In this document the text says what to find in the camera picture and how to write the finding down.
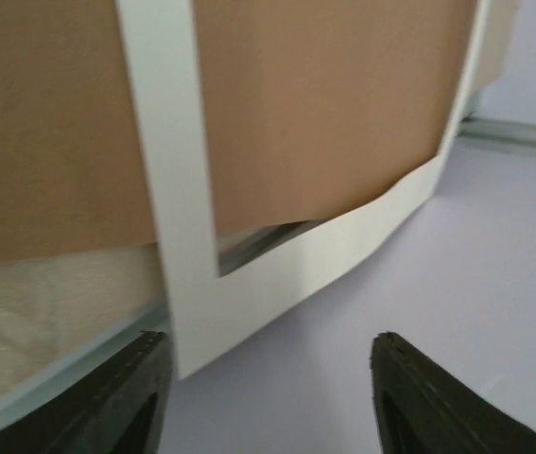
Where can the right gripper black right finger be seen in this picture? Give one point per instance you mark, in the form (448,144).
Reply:
(420,408)

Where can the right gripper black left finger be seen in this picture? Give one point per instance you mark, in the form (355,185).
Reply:
(117,408)

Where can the white paper mat border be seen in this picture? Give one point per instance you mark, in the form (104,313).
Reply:
(211,313)

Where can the brown cardboard backing board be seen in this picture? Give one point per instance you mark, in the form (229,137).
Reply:
(311,108)

